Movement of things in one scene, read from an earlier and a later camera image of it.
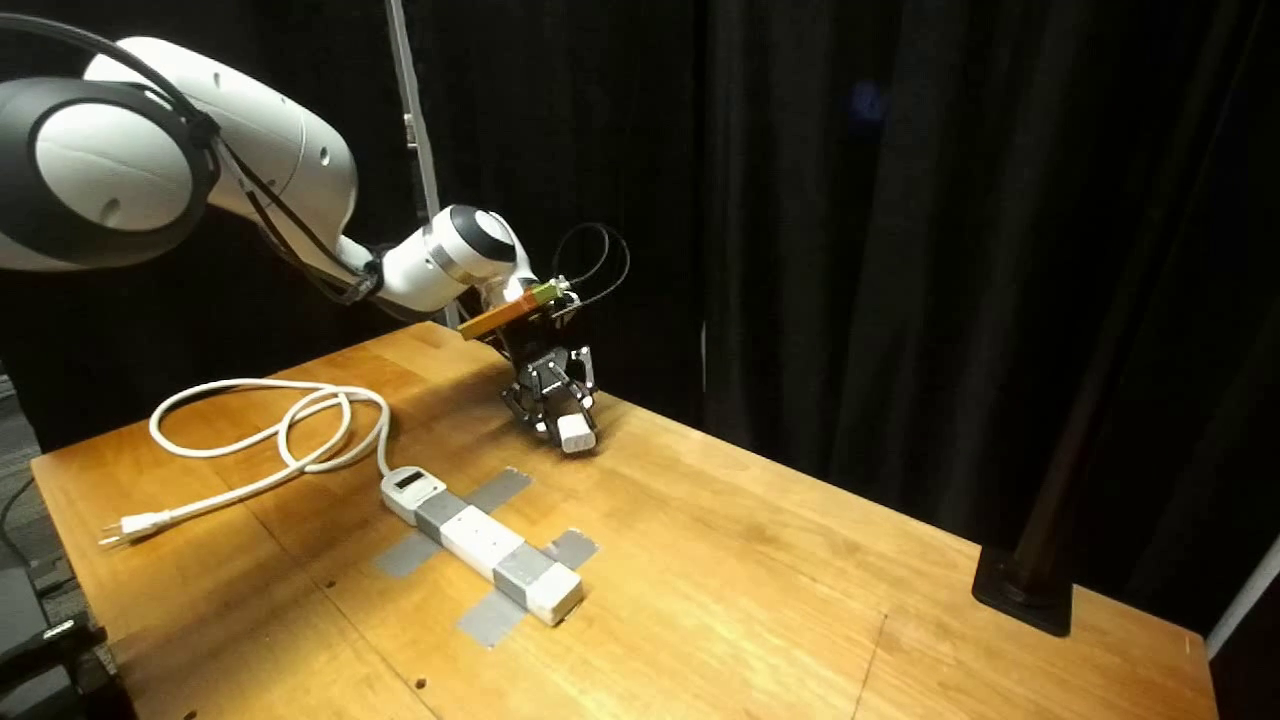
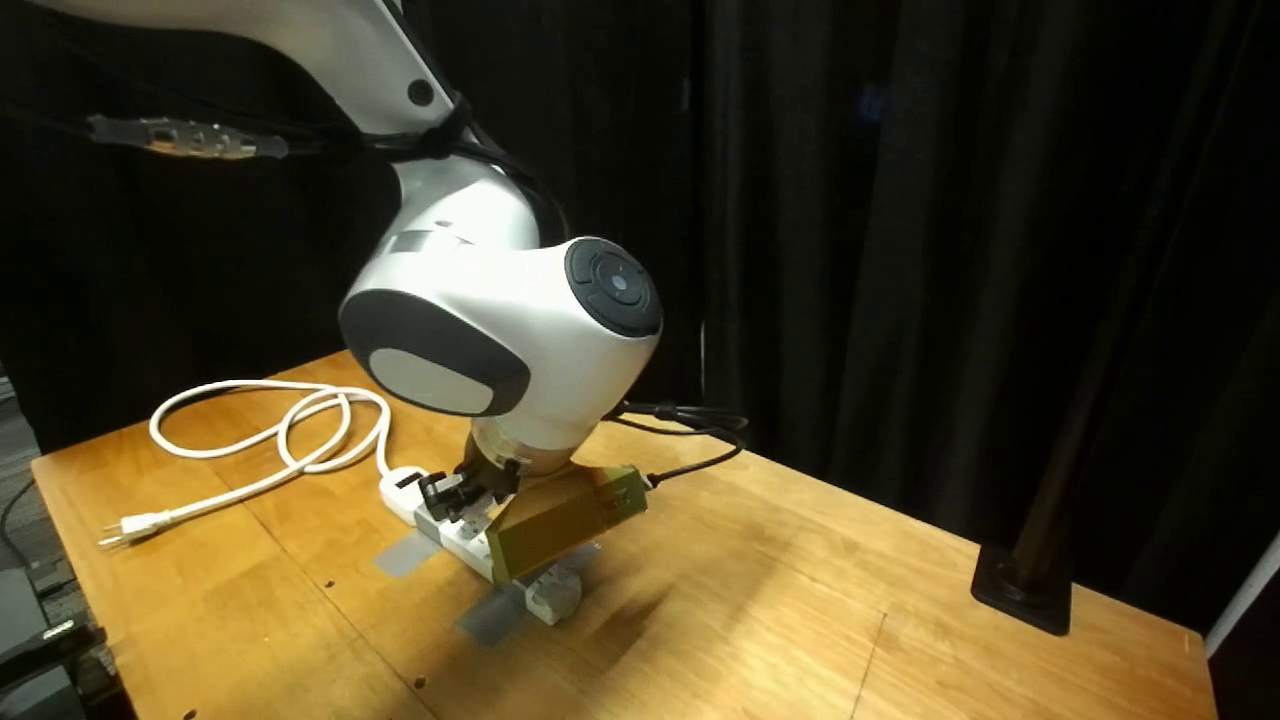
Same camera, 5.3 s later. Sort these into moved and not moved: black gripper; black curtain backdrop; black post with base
Moved: black gripper
Not moved: black curtain backdrop; black post with base
